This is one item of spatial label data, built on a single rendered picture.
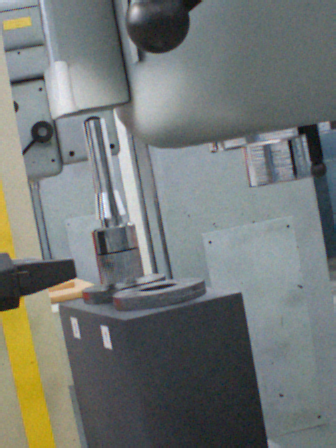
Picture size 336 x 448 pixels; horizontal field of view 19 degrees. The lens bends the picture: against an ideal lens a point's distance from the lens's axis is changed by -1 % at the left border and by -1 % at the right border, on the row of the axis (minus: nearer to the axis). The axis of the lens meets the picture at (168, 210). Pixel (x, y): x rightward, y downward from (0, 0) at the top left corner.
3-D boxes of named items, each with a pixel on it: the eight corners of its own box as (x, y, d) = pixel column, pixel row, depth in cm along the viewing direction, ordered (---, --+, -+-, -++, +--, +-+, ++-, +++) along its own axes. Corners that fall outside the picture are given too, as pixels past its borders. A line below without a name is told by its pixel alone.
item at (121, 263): (92, 289, 107) (83, 241, 107) (118, 280, 111) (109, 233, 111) (128, 285, 105) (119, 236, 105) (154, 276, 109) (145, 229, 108)
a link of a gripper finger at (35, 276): (76, 283, 101) (17, 296, 98) (70, 251, 100) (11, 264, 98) (82, 284, 99) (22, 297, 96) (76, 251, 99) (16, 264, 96)
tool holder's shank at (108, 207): (91, 229, 107) (72, 124, 107) (109, 225, 110) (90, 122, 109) (115, 226, 106) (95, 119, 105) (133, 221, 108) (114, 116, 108)
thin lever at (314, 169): (315, 179, 56) (297, 81, 56) (308, 180, 57) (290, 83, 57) (331, 176, 57) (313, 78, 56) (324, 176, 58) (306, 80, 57)
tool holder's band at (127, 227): (83, 241, 107) (81, 231, 107) (109, 233, 111) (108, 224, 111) (119, 236, 105) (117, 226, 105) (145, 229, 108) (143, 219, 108)
